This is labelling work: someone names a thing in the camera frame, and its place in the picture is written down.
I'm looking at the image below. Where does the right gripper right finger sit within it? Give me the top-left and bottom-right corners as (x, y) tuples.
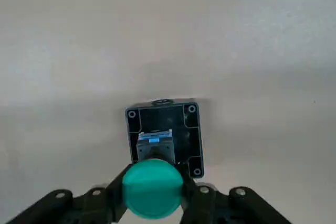
(174, 162), (292, 224)

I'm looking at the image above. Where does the black button box base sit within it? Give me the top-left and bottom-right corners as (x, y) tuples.
(124, 98), (205, 180)

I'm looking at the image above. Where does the green push button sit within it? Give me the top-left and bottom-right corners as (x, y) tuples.
(122, 129), (184, 220)

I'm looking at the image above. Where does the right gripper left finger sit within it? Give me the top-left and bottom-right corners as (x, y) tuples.
(5, 163), (132, 224)

